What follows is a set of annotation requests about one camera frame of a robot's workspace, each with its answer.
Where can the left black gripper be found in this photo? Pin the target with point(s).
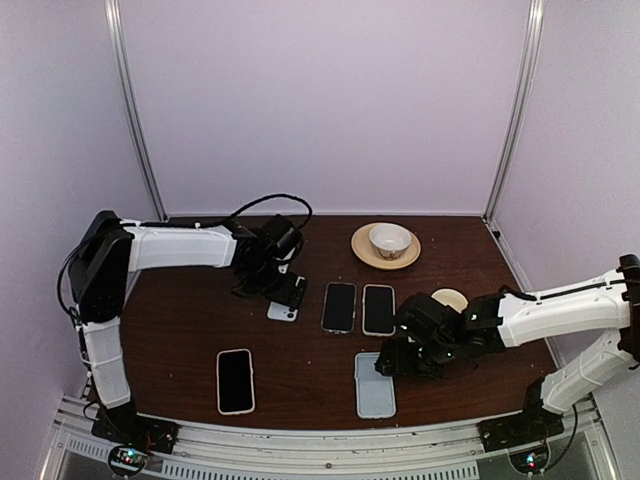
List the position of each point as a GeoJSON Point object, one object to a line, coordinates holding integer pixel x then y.
{"type": "Point", "coordinates": [283, 295]}

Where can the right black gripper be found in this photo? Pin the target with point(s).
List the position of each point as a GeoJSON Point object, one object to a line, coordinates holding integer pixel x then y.
{"type": "Point", "coordinates": [395, 362]}

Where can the light blue smartphone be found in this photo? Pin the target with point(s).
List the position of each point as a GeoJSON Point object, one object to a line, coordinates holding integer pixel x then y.
{"type": "Point", "coordinates": [283, 313]}

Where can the light blue phone case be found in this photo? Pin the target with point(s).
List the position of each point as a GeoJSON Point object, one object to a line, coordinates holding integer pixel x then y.
{"type": "Point", "coordinates": [375, 393]}

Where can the black smartphone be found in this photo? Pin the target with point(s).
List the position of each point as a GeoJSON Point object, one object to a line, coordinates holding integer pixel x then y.
{"type": "Point", "coordinates": [338, 307]}
{"type": "Point", "coordinates": [378, 309]}

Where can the white phone case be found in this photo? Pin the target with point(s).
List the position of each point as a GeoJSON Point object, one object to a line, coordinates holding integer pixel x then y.
{"type": "Point", "coordinates": [363, 320]}

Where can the pink phone case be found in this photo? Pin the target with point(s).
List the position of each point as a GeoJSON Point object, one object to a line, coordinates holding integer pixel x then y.
{"type": "Point", "coordinates": [218, 390]}

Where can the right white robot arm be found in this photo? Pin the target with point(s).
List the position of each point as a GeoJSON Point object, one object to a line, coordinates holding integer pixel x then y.
{"type": "Point", "coordinates": [608, 303]}

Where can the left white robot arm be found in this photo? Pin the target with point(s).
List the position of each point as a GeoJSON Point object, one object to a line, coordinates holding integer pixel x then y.
{"type": "Point", "coordinates": [113, 249]}

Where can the cream ceramic mug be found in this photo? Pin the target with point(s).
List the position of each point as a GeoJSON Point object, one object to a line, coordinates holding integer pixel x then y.
{"type": "Point", "coordinates": [451, 298]}

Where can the beige ceramic saucer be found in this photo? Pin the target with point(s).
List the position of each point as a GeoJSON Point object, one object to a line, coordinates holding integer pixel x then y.
{"type": "Point", "coordinates": [365, 252]}

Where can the white ceramic bowl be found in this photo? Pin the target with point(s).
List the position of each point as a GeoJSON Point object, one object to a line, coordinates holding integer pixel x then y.
{"type": "Point", "coordinates": [391, 241]}

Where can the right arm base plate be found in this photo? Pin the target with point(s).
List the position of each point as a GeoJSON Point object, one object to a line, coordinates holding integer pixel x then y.
{"type": "Point", "coordinates": [533, 424]}

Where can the aluminium front rail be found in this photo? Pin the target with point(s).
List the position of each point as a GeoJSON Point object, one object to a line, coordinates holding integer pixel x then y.
{"type": "Point", "coordinates": [208, 451]}

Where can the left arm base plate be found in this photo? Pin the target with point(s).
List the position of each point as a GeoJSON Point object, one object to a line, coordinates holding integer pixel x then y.
{"type": "Point", "coordinates": [143, 433]}

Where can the left aluminium frame post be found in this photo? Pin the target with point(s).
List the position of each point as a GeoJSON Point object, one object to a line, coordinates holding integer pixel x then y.
{"type": "Point", "coordinates": [116, 33]}

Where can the aluminium frame post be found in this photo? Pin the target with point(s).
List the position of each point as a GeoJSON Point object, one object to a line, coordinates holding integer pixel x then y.
{"type": "Point", "coordinates": [116, 33]}
{"type": "Point", "coordinates": [529, 59]}

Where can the right aluminium frame post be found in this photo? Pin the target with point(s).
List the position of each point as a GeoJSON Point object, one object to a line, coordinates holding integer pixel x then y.
{"type": "Point", "coordinates": [529, 59]}

